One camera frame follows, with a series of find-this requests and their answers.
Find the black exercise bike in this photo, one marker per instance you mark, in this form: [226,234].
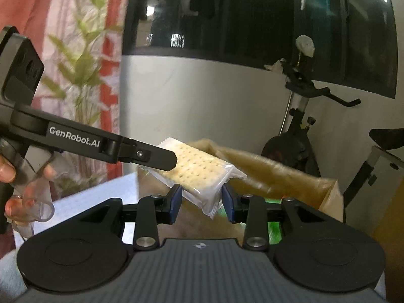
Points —
[284,151]

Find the crumpled white tissue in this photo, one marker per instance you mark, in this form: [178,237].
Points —
[275,66]

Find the person's left hand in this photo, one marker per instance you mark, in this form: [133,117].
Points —
[6,172]

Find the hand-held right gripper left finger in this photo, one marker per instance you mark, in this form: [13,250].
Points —
[175,205]

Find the plastic-lined cardboard box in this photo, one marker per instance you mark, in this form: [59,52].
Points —
[284,176]

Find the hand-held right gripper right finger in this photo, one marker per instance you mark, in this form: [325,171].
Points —
[228,205]

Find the clear cracker packet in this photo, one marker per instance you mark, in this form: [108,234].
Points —
[195,170]

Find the green snack packet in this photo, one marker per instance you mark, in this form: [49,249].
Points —
[274,230]

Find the white plastic bag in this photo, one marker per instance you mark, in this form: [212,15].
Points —
[305,45]

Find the dark window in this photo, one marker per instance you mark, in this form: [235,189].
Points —
[252,22]

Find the blue plaid tablecloth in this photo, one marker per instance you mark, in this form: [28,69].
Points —
[94,189]

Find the red leaf-print curtain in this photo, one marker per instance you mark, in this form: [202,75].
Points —
[79,53]

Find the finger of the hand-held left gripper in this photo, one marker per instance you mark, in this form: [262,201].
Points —
[154,156]

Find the wooden board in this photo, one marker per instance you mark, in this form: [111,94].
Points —
[388,243]

